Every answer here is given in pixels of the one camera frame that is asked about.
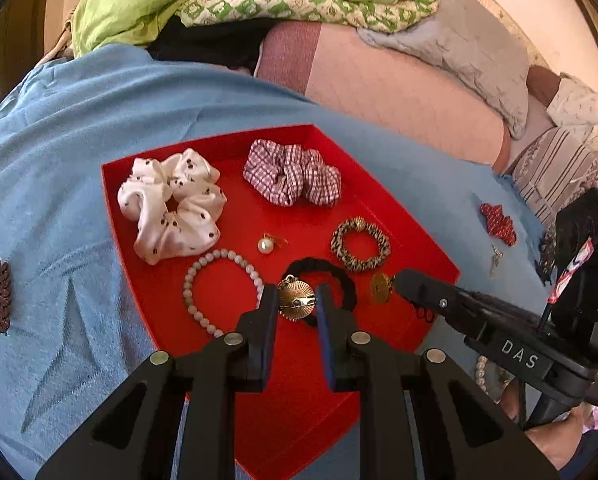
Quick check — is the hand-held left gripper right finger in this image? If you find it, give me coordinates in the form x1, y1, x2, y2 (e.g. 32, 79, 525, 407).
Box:
315, 284, 560, 480

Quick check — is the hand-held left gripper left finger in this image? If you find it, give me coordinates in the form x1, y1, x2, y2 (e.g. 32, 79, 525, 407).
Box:
35, 287, 281, 480

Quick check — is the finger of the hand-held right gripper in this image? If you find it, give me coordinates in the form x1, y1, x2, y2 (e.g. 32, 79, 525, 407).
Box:
393, 268, 486, 342

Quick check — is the gold round earring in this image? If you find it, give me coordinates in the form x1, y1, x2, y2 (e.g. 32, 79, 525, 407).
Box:
370, 272, 395, 305

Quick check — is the gold fan earring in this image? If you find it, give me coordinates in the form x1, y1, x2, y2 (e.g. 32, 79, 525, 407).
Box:
277, 275, 320, 322

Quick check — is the black scrunchie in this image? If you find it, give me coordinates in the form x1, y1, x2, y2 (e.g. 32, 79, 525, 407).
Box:
280, 256, 360, 328

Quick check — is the red shallow box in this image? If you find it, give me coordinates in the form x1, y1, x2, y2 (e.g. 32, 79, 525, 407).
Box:
102, 124, 462, 480

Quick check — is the leopard print scrunchie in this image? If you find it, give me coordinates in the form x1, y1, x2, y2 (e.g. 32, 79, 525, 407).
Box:
330, 217, 392, 273

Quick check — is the pearl earring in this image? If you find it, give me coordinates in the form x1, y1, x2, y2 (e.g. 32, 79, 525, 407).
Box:
257, 233, 289, 256

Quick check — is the grey pearl bracelet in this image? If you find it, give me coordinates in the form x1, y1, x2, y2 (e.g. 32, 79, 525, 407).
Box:
182, 248, 265, 339

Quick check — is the white printed satin scrunchie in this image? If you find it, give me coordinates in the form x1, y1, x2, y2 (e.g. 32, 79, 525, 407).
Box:
118, 149, 228, 266

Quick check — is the red checked scrunchie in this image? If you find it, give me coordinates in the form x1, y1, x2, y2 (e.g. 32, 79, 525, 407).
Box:
242, 138, 342, 208

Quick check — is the person's right hand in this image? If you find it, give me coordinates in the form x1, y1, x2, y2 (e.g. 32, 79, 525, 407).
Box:
526, 407, 597, 468

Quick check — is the dark hair clip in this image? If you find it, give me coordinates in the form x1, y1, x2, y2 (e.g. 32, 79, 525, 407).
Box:
539, 232, 557, 286

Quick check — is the red beaded hair clip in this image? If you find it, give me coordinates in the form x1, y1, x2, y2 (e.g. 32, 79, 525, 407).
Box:
480, 202, 517, 247

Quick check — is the striped beige cloth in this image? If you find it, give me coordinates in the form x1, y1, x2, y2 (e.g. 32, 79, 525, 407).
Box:
509, 125, 598, 231

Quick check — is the pink sofa cushion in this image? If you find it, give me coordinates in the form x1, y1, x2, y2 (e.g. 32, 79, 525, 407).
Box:
254, 22, 512, 178

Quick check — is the white floral cloth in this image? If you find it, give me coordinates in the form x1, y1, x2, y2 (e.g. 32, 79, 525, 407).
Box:
546, 74, 598, 136

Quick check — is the grey pillow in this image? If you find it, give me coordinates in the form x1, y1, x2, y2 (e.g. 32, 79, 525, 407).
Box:
356, 0, 532, 141

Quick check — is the brown leaf hair clip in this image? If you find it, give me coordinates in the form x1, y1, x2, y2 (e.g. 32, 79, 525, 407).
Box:
0, 255, 11, 335

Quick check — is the black cloth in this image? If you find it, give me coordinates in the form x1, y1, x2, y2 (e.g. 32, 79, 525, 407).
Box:
146, 16, 275, 78

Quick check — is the white pearl string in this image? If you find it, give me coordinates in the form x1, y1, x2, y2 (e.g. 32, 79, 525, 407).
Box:
473, 355, 490, 396

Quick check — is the wooden door frame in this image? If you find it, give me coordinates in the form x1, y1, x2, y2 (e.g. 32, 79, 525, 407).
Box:
0, 0, 55, 61

